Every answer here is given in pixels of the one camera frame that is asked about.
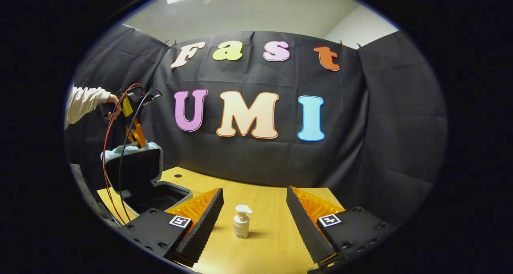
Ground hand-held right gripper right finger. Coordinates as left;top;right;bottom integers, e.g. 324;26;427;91
286;186;397;268

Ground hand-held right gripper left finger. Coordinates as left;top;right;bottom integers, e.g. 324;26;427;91
119;187;224;267

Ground light blue suitcase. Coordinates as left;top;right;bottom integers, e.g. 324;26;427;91
100;142;194;226

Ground white pump bottle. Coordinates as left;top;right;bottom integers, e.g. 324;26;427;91
234;205;253;239

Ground black backdrop cloth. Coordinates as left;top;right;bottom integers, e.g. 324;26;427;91
64;23;447;226

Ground red cable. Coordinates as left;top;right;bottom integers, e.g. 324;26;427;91
102;83;143;226

